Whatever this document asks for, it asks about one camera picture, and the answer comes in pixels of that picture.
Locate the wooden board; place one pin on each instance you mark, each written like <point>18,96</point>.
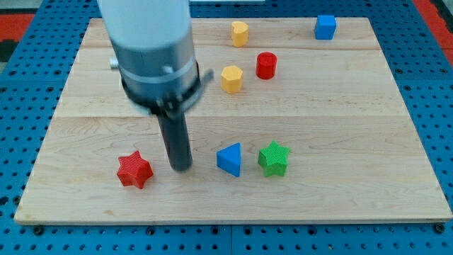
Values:
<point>355,155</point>

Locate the red star block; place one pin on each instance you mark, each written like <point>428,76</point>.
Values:
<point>134,170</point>

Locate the blue cube block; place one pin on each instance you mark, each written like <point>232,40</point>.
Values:
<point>325,27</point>

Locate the green star block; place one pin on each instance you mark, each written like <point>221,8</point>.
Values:
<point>273,159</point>

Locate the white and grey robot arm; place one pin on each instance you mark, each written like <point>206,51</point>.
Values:
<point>153,45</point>

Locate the blue triangle block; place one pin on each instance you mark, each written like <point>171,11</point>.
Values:
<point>229,159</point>

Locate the yellow heart block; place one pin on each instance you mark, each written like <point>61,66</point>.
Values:
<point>239,33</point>

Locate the yellow hexagon block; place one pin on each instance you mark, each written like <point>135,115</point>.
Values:
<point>231,79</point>

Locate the red cylinder block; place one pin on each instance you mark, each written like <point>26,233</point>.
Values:
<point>266,65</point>

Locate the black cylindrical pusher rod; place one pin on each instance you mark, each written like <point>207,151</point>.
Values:
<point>175,135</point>

